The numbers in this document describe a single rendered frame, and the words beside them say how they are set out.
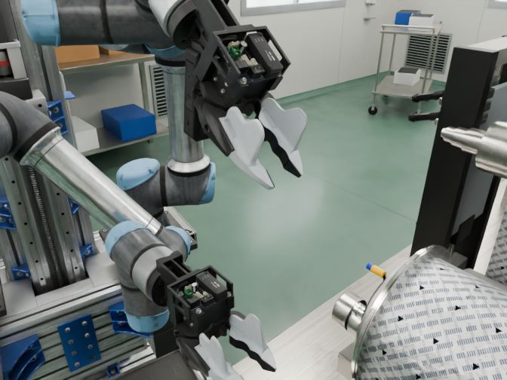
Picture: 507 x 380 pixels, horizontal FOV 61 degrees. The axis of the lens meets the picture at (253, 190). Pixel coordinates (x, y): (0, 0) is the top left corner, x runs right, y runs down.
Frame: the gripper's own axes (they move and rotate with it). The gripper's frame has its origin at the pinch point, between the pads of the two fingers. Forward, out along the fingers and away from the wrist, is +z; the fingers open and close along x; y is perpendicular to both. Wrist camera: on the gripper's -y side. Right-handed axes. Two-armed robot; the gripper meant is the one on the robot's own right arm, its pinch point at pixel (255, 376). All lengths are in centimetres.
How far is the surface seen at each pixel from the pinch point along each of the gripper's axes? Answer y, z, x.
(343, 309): 10.2, 5.8, 8.0
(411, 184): -109, -119, 262
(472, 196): 12.5, 4.4, 40.6
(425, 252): 23.4, 14.0, 6.5
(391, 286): 22.2, 13.9, 2.0
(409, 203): -109, -104, 235
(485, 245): -19, -3, 79
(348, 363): 4.2, 8.0, 7.0
